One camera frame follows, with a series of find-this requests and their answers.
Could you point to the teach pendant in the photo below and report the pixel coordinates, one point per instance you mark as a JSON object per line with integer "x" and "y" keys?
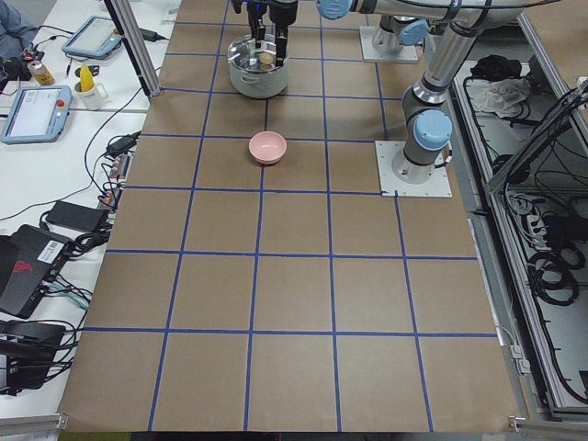
{"x": 96, "y": 39}
{"x": 38, "y": 114}

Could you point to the white crumpled cloth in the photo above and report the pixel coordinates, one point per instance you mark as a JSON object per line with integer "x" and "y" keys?
{"x": 503, "y": 98}

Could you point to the upper teach pendant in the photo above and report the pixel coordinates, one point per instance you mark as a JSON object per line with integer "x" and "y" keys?
{"x": 96, "y": 39}

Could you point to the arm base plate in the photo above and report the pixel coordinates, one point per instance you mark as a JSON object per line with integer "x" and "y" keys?
{"x": 400, "y": 178}
{"x": 379, "y": 45}

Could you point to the lower teach pendant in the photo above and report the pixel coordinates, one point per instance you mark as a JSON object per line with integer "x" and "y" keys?
{"x": 38, "y": 114}

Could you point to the pale green electric pot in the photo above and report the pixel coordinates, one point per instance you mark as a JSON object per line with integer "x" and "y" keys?
{"x": 259, "y": 85}

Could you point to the black laptop computer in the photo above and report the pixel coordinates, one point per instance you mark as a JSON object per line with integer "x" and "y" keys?
{"x": 30, "y": 257}

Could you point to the glass pot lid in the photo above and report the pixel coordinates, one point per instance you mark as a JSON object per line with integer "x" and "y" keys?
{"x": 245, "y": 57}

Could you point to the white mug with banana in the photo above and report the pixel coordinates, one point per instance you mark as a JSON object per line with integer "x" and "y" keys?
{"x": 92, "y": 95}

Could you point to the aluminium frame post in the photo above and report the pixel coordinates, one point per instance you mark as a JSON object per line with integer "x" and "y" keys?
{"x": 126, "y": 24}

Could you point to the black power adapter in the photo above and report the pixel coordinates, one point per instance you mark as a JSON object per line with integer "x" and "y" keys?
{"x": 76, "y": 217}

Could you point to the pink bowl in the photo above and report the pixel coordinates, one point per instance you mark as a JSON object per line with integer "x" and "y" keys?
{"x": 267, "y": 147}

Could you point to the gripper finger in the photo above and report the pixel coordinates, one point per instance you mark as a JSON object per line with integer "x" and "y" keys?
{"x": 259, "y": 37}
{"x": 281, "y": 41}

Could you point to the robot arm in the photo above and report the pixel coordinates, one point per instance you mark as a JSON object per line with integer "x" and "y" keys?
{"x": 429, "y": 128}
{"x": 410, "y": 30}

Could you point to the brown egg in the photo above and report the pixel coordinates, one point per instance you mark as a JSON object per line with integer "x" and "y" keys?
{"x": 265, "y": 58}

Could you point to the yellow drink can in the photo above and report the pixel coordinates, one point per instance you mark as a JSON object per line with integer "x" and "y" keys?
{"x": 41, "y": 73}

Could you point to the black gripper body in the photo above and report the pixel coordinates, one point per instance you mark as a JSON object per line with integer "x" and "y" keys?
{"x": 278, "y": 10}

